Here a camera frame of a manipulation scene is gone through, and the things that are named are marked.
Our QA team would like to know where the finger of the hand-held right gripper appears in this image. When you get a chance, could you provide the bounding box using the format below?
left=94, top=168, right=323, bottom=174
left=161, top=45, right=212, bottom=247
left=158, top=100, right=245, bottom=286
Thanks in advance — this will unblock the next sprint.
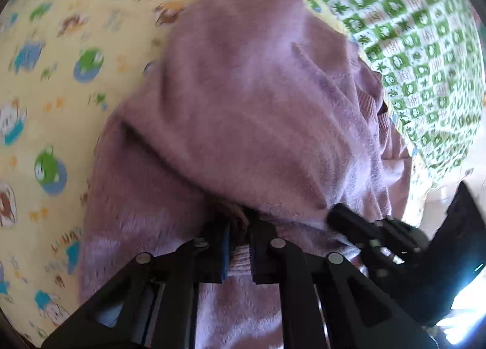
left=327, top=203, right=382, bottom=248

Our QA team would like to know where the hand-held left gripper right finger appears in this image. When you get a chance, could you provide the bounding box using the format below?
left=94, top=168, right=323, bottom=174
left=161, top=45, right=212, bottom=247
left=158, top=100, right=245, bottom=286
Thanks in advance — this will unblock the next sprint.
left=248, top=215, right=438, bottom=349

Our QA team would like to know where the green checkered printed blanket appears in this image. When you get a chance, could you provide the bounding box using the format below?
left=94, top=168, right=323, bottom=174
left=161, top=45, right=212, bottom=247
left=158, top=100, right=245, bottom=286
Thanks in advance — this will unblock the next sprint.
left=266, top=0, right=486, bottom=187

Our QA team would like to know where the yellow cartoon animal printed blanket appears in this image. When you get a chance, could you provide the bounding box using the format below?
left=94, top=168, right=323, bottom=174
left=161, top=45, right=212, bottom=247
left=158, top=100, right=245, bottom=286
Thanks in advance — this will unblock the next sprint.
left=0, top=0, right=433, bottom=347

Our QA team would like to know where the purple fleece garment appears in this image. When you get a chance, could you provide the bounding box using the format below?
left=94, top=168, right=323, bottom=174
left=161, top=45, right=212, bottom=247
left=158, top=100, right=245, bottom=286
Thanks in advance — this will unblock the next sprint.
left=78, top=0, right=414, bottom=349

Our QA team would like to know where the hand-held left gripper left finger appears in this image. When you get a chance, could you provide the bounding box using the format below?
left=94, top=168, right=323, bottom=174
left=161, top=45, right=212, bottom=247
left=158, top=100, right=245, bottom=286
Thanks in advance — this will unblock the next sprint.
left=41, top=219, right=232, bottom=349

